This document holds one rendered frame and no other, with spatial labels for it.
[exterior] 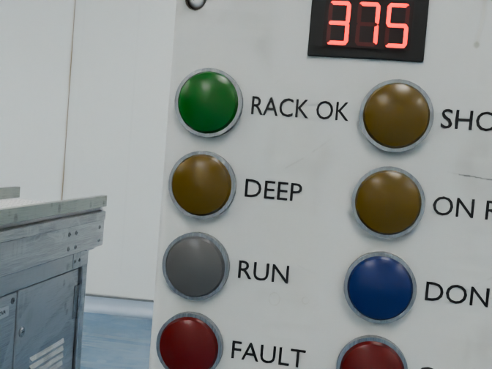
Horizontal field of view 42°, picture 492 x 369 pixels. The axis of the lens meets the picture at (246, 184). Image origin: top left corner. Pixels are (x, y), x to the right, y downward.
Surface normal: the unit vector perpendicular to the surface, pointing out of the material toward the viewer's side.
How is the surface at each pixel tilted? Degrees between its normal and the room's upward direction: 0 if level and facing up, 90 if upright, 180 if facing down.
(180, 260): 88
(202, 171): 87
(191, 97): 89
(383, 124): 92
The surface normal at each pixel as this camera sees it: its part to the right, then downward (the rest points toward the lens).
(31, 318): 0.98, 0.09
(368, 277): -0.22, 0.00
